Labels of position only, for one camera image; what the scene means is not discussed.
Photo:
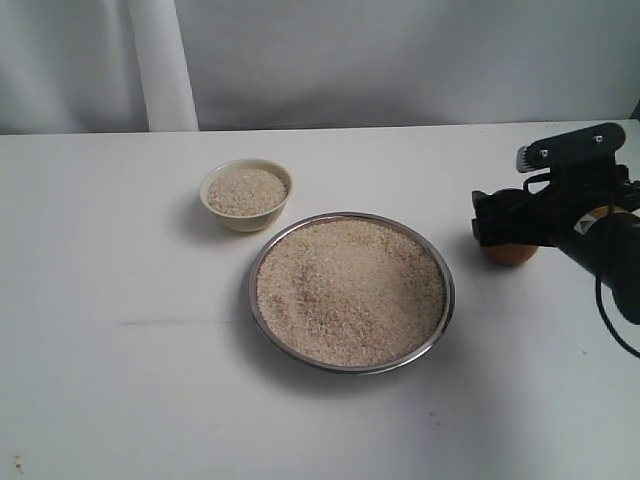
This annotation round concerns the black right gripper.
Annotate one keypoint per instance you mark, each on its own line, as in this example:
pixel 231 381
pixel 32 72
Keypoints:
pixel 551 208

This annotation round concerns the brown wooden cup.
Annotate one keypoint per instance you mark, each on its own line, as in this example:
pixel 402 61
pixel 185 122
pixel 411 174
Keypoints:
pixel 510 255

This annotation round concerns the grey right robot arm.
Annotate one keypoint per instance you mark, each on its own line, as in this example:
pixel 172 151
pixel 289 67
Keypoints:
pixel 610 252

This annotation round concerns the rice in metal tray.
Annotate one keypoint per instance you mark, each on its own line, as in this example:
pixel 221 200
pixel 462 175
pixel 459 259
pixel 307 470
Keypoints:
pixel 350 295

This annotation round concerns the rice in cream bowl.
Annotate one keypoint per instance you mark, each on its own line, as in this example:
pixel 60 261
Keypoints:
pixel 246 192

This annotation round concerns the cream ceramic bowl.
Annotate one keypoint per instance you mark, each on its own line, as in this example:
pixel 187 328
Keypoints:
pixel 252 223

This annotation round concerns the round metal tray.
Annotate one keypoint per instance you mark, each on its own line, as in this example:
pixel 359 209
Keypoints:
pixel 445 320

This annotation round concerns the white backdrop cloth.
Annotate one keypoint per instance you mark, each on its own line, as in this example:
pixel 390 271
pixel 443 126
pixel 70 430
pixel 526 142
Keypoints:
pixel 131 66

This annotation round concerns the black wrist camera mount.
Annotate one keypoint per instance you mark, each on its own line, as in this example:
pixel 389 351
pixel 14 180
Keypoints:
pixel 571 148

